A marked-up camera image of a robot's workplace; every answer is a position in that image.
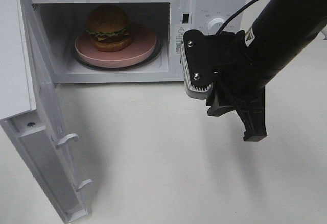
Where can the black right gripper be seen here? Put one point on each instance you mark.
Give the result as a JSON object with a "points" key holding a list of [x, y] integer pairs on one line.
{"points": [[233, 91]]}

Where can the pink round plate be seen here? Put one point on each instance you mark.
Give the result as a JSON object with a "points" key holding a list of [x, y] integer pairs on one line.
{"points": [[143, 44]]}

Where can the burger with lettuce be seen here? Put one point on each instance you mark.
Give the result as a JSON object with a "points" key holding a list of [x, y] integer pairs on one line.
{"points": [[108, 28]]}

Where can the white microwave door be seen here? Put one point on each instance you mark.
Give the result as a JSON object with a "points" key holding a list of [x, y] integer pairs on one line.
{"points": [[30, 111]]}

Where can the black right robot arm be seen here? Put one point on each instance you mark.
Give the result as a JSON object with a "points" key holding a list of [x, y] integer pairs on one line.
{"points": [[254, 57]]}

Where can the upper white power knob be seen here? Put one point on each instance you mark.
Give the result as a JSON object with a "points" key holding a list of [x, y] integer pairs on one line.
{"points": [[214, 24]]}

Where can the glass microwave turntable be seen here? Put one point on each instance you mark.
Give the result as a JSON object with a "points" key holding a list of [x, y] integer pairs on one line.
{"points": [[155, 54]]}

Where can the white microwave oven body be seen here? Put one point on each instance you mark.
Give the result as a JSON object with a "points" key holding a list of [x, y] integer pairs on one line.
{"points": [[61, 21]]}

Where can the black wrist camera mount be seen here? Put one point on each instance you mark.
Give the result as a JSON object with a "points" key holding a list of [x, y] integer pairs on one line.
{"points": [[202, 57]]}

